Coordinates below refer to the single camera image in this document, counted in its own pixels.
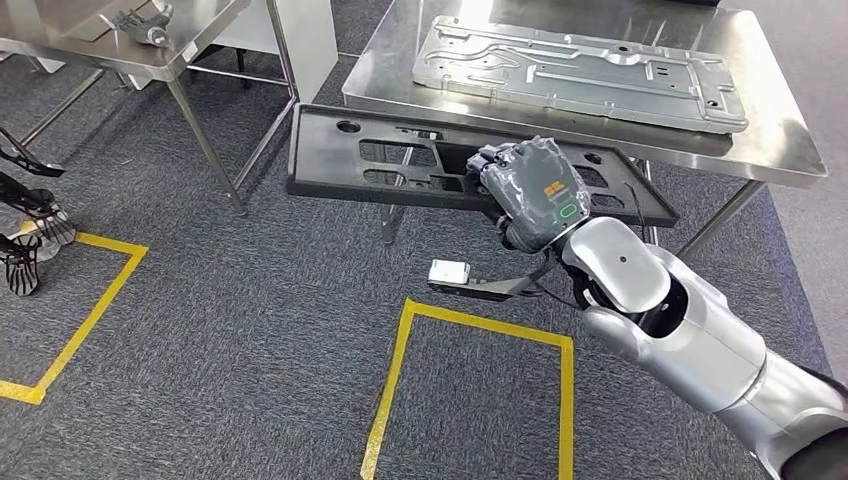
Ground black plastic plate frame part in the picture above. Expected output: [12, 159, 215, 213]
[286, 102, 680, 230]

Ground stainless steel table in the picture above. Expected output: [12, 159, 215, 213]
[0, 0, 299, 217]

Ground stainless steel workbench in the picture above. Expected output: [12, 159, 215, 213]
[341, 0, 829, 261]

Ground grey metal part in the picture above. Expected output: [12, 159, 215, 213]
[113, 1, 175, 49]

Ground black humanoid robot legs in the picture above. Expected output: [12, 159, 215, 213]
[0, 125, 77, 297]

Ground large stamped metal panel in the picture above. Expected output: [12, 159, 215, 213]
[411, 14, 750, 136]

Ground pale wrist camera on bracket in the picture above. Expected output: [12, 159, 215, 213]
[427, 250, 563, 305]

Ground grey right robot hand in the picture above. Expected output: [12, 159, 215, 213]
[465, 135, 592, 255]

